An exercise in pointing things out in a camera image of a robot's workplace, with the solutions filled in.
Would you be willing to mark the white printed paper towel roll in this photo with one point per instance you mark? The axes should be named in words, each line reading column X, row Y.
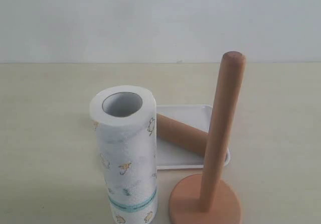
column 125, row 127

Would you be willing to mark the white rectangular plastic tray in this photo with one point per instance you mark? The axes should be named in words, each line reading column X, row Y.
column 172, row 157

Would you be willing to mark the wooden paper towel holder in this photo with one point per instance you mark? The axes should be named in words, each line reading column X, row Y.
column 205, row 197

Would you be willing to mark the brown cardboard tube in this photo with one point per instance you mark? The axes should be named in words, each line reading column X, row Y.
column 182, row 135

